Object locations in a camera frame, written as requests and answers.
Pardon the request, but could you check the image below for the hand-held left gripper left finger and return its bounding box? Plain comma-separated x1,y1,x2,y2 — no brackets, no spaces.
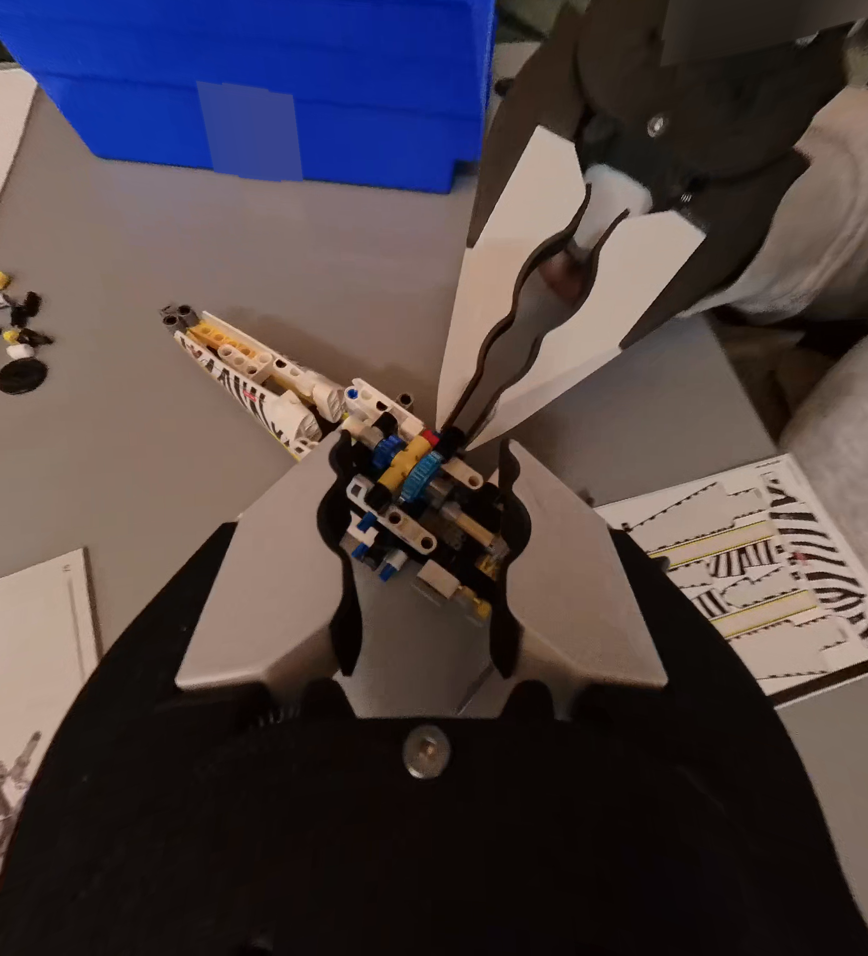
174,432,366,690

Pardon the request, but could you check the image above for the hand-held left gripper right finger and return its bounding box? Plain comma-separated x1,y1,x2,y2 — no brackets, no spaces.
488,439,668,690

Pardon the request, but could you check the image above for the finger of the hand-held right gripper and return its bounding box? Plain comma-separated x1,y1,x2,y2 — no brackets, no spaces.
466,209,707,451
436,125,593,434

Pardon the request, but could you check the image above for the lego helicopter model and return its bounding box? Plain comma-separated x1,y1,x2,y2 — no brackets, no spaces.
161,305,513,624

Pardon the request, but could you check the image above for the black round lego disc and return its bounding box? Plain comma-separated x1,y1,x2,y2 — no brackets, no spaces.
0,358,50,395

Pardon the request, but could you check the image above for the group of loose lego pieces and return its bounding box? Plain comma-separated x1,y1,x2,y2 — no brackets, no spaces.
0,267,55,374

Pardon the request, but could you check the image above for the person's right hand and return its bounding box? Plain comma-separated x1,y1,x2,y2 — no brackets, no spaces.
542,242,597,301

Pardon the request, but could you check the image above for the zebra striped sticker sheet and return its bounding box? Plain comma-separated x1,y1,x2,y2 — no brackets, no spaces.
597,454,868,709

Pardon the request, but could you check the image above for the fabric sofa seat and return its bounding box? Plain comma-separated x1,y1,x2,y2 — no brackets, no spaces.
777,302,868,539

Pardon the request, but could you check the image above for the open instruction booklet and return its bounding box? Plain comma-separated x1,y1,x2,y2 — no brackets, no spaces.
0,547,104,931

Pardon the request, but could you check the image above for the blue plastic bin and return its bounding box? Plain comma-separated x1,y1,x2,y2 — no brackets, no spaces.
0,0,498,197

